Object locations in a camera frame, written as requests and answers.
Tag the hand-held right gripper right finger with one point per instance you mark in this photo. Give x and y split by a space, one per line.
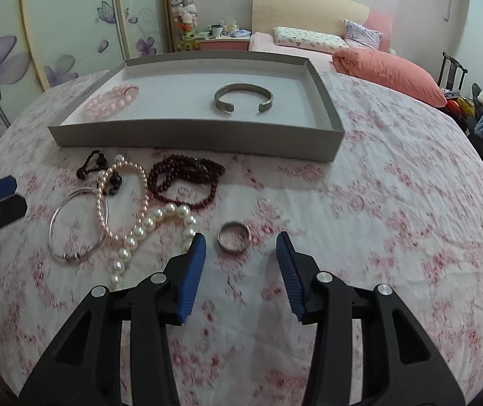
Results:
292 275

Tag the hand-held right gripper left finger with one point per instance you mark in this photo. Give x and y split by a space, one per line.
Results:
190 275

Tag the grey cardboard tray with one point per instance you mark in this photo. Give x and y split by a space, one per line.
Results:
182 135

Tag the thin silver bangle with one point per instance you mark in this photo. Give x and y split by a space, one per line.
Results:
68 259

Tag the pink floral bedsheet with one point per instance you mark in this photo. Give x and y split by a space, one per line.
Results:
372 220

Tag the silver cuff bangle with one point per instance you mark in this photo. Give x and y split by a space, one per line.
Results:
241 87

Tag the floral sliding door wardrobe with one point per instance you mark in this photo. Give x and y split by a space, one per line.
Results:
76 8

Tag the folded pink quilt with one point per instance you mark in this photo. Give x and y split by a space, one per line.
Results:
385 72

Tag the pink and beige nightstand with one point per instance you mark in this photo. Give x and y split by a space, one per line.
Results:
224 45

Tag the pink bed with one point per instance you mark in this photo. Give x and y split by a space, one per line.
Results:
262 44

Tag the white patterned pillow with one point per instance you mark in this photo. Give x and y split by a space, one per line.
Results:
304 38

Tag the red and yellow bag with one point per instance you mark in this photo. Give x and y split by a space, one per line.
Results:
461 105

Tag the blue cloth pouch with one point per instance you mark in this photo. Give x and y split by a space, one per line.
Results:
240 33

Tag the small purple print pillow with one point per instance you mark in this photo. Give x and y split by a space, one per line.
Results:
362 34

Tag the dark wooden chair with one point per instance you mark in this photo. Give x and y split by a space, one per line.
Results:
448 63

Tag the clear tube of plush toys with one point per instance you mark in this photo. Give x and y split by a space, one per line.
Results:
184 4

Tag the beige and pink headboard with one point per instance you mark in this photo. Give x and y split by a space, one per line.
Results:
300 8

